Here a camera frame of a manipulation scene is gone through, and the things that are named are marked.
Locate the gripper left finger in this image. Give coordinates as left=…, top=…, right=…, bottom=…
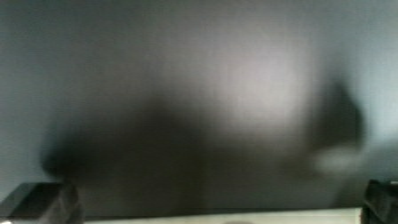
left=0, top=182, right=83, bottom=224

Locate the white cabinet body box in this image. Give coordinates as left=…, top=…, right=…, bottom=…
left=83, top=208, right=360, bottom=224

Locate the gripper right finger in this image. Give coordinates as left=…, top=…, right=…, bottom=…
left=360, top=180, right=398, bottom=224

